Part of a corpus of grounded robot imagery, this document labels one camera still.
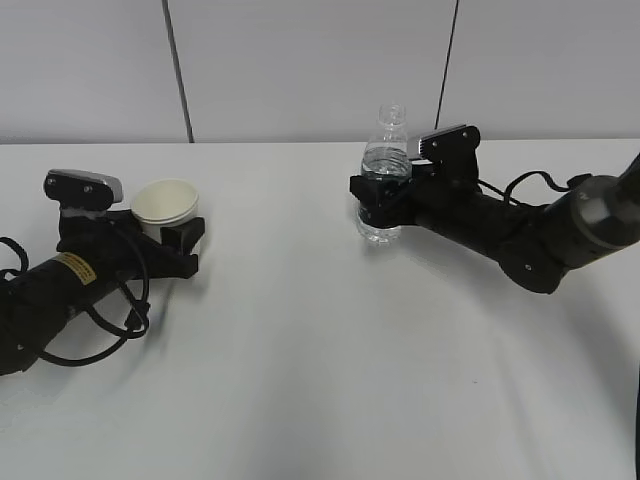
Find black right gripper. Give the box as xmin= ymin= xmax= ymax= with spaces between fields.
xmin=349 ymin=159 xmax=485 ymax=235

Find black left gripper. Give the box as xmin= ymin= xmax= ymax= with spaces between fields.
xmin=57 ymin=210 xmax=206 ymax=279

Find white paper cup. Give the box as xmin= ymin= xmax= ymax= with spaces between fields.
xmin=130 ymin=179 xmax=199 ymax=243

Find clear green-label water bottle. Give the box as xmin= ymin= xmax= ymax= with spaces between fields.
xmin=357 ymin=103 xmax=412 ymax=245

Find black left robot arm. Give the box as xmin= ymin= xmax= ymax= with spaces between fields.
xmin=1 ymin=210 xmax=205 ymax=375

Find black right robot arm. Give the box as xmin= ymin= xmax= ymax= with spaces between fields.
xmin=349 ymin=153 xmax=639 ymax=294

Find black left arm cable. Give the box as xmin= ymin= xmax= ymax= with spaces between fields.
xmin=0 ymin=219 xmax=151 ymax=368

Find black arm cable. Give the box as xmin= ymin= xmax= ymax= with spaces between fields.
xmin=0 ymin=219 xmax=151 ymax=368
xmin=474 ymin=170 xmax=594 ymax=207

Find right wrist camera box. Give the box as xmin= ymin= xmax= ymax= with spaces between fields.
xmin=407 ymin=124 xmax=481 ymax=176

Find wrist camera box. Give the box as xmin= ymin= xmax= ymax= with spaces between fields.
xmin=43 ymin=169 xmax=124 ymax=214
xmin=407 ymin=124 xmax=481 ymax=176

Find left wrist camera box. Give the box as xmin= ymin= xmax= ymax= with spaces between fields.
xmin=43 ymin=169 xmax=124 ymax=214

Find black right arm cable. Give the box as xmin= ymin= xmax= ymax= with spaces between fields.
xmin=474 ymin=170 xmax=594 ymax=207

